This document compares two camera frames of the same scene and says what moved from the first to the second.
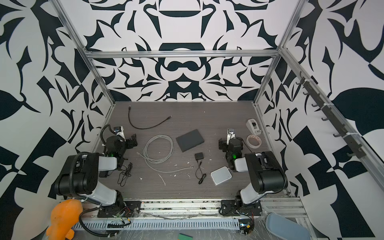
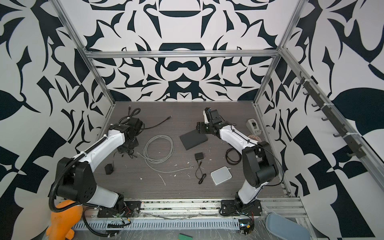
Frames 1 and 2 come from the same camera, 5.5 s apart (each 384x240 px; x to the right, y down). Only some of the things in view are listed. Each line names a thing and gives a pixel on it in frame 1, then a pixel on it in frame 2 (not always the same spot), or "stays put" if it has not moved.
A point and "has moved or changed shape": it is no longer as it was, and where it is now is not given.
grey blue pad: [286, 229] stays put
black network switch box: [189, 140] has moved or changed shape
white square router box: [221, 175] stays put
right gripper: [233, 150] → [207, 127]
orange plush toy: [64, 215] stays put
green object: [183, 237] stays put
